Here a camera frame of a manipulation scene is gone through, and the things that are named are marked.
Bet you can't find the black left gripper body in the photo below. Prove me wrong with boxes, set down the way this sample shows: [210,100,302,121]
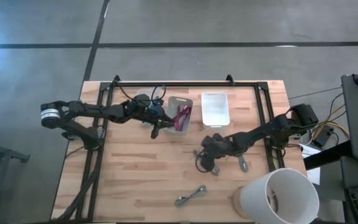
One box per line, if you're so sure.
[126,93,164,140]

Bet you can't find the white paper sheet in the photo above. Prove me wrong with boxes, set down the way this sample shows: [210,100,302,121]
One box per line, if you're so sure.
[300,143,322,186]

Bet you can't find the round wooden lamp base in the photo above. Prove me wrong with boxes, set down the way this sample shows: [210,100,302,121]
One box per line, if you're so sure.
[231,185,246,219]

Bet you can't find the white plastic bin with handle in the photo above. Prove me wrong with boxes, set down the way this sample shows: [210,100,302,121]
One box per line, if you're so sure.
[200,91,231,131]

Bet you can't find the black power brick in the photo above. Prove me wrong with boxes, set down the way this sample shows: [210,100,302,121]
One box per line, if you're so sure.
[311,125,334,147]

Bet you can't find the black metal rig frame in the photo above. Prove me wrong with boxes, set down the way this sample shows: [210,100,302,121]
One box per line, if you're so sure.
[50,74,287,223]

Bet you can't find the clear plastic bin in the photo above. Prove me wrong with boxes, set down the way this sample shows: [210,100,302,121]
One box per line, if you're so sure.
[135,87,165,127]

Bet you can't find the grey plastic bin with handle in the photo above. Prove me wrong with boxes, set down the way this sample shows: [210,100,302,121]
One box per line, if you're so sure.
[162,95,194,136]

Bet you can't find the metal lamp pole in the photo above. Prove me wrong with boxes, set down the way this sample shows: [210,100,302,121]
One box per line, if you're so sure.
[267,189,280,213]

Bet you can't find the pink braided USB cable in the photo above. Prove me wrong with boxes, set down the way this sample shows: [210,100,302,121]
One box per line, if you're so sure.
[173,107,183,131]
[181,105,193,125]
[175,106,188,131]

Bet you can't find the yellow wire bundle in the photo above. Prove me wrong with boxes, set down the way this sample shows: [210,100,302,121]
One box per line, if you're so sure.
[311,104,351,141]

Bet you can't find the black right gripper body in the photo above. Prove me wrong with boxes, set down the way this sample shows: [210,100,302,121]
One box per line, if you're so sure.
[200,133,239,172]

